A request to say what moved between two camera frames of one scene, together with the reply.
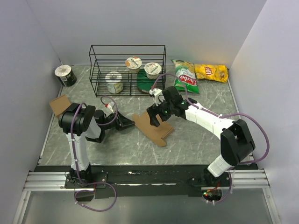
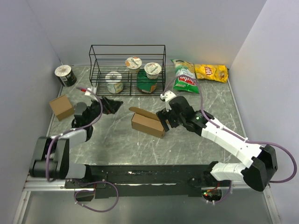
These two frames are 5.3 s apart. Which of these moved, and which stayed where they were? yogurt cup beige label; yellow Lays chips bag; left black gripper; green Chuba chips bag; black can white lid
Moved: left black gripper
Stayed: yogurt cup beige label; green Chuba chips bag; yellow Lays chips bag; black can white lid
